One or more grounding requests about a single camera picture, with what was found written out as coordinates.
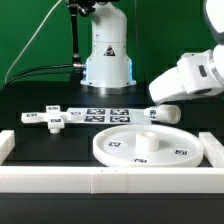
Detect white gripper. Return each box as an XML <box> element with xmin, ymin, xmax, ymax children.
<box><xmin>149</xmin><ymin>49</ymin><xmax>220</xmax><ymax>104</ymax></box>

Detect white round table top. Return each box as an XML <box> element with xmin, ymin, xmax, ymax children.
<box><xmin>93</xmin><ymin>125</ymin><xmax>204</xmax><ymax>167</ymax></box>

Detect white marker sheet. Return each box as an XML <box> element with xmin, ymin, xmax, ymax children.
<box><xmin>67</xmin><ymin>108</ymin><xmax>151</xmax><ymax>124</ymax></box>

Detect white left fence block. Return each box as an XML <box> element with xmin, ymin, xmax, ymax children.
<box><xmin>0</xmin><ymin>130</ymin><xmax>15</xmax><ymax>166</ymax></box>

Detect black camera stand pole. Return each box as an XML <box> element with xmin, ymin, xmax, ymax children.
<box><xmin>65</xmin><ymin>0</ymin><xmax>95</xmax><ymax>83</ymax></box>

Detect white right fence block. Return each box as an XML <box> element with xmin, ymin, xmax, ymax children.
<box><xmin>199</xmin><ymin>132</ymin><xmax>224</xmax><ymax>168</ymax></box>

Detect white cable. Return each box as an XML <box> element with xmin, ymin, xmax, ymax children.
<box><xmin>3</xmin><ymin>0</ymin><xmax>64</xmax><ymax>84</ymax></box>

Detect white front fence bar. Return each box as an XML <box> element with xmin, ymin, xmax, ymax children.
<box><xmin>0</xmin><ymin>166</ymin><xmax>224</xmax><ymax>194</ymax></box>

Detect white cross table base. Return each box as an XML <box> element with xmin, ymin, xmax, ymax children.
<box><xmin>21</xmin><ymin>105</ymin><xmax>85</xmax><ymax>134</ymax></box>

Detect black cable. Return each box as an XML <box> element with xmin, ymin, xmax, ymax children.
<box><xmin>3</xmin><ymin>64</ymin><xmax>75</xmax><ymax>88</ymax></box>

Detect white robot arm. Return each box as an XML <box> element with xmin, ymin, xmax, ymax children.
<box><xmin>81</xmin><ymin>0</ymin><xmax>224</xmax><ymax>104</ymax></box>

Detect white fence block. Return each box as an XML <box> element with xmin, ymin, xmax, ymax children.
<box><xmin>0</xmin><ymin>130</ymin><xmax>15</xmax><ymax>166</ymax></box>
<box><xmin>199</xmin><ymin>132</ymin><xmax>224</xmax><ymax>168</ymax></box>

